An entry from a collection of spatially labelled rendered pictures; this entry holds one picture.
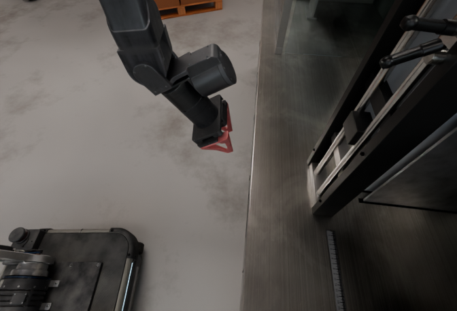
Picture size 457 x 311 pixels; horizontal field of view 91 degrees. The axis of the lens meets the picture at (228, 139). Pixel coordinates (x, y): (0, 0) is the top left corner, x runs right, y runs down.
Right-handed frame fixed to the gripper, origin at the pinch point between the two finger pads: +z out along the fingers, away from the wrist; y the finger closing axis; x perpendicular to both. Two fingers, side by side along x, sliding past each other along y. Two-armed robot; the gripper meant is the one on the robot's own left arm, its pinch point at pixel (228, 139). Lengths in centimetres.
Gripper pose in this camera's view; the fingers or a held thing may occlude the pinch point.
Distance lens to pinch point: 52.2
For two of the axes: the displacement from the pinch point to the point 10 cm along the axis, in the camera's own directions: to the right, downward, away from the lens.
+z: 4.9, 5.1, 7.0
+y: -0.1, -8.1, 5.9
